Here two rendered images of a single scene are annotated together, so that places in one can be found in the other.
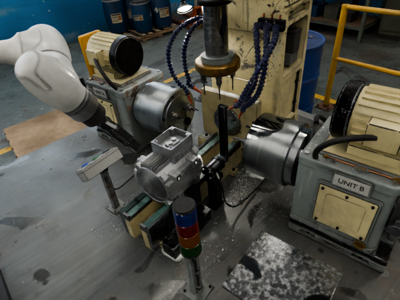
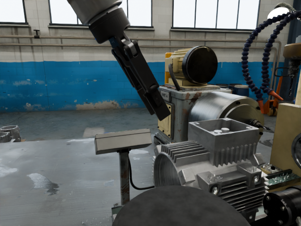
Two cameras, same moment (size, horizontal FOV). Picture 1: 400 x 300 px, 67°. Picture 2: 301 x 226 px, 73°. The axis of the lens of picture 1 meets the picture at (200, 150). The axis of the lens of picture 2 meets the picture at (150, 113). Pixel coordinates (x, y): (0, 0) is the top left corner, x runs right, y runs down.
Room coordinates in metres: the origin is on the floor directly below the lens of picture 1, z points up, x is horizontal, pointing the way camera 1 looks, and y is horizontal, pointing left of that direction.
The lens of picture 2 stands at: (0.45, 0.03, 1.28)
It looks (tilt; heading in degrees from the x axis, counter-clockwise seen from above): 14 degrees down; 29
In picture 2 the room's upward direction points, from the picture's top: straight up
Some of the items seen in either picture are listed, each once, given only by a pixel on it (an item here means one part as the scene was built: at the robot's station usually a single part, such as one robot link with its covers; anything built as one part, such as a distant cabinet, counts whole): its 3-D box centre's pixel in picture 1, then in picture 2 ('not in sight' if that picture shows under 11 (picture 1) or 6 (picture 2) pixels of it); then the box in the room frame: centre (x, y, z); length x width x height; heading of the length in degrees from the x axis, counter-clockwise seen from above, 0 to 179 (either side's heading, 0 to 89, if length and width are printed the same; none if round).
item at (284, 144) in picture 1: (285, 151); not in sight; (0.91, -0.33, 1.04); 0.41 x 0.25 x 0.25; 49
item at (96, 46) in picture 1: (111, 76); (180, 87); (1.52, 0.42, 1.16); 0.33 x 0.26 x 0.42; 49
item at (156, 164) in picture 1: (169, 169); (204, 179); (0.90, 0.13, 1.02); 0.20 x 0.19 x 0.19; 140
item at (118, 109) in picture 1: (128, 104); (188, 118); (1.52, 0.37, 0.99); 0.35 x 0.31 x 0.37; 49
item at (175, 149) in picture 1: (172, 145); (221, 140); (0.93, 0.10, 1.11); 0.12 x 0.11 x 0.07; 140
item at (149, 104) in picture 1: (158, 106); (216, 119); (1.36, 0.19, 1.04); 0.37 x 0.25 x 0.25; 49
